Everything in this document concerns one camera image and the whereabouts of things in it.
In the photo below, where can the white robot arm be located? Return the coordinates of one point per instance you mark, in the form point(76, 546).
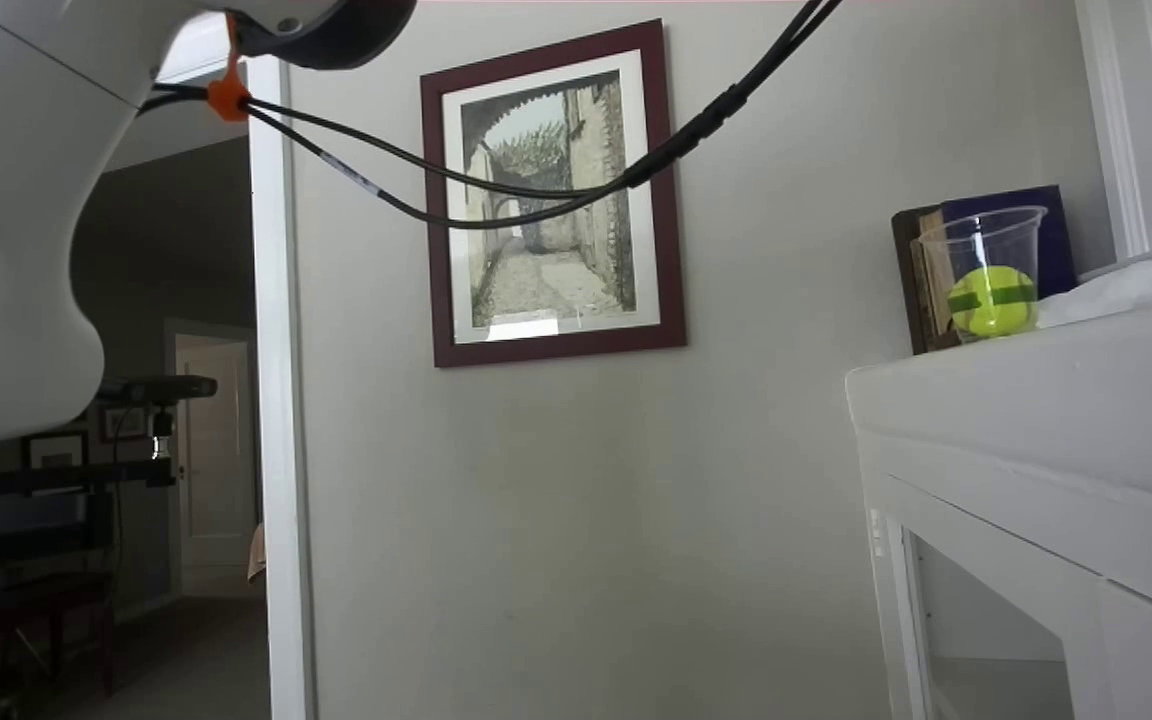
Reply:
point(17, 203)

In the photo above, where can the red framed picture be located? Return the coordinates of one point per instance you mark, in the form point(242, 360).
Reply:
point(434, 203)

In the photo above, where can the white interior door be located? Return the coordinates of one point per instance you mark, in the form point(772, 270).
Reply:
point(218, 464)

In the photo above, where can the white glass cabinet door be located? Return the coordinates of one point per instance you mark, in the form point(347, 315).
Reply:
point(896, 587)

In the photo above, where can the yellow tennis ball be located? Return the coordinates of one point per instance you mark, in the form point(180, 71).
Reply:
point(992, 306)

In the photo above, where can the clear plastic cup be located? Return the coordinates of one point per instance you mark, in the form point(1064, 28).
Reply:
point(997, 241)

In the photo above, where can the small framed picture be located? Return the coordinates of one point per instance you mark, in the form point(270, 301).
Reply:
point(58, 451)
point(126, 422)

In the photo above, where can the white cabinet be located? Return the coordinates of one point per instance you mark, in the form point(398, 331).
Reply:
point(1040, 415)

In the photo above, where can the dark blue book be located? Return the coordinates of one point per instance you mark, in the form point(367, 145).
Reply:
point(1059, 235)

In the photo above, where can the white crumpled cloth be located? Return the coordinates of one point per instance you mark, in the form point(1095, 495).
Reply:
point(1121, 288)

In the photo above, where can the dark wooden furniture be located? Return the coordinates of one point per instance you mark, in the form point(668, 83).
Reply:
point(30, 534)

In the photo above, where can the white door post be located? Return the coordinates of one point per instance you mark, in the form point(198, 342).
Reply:
point(280, 401)

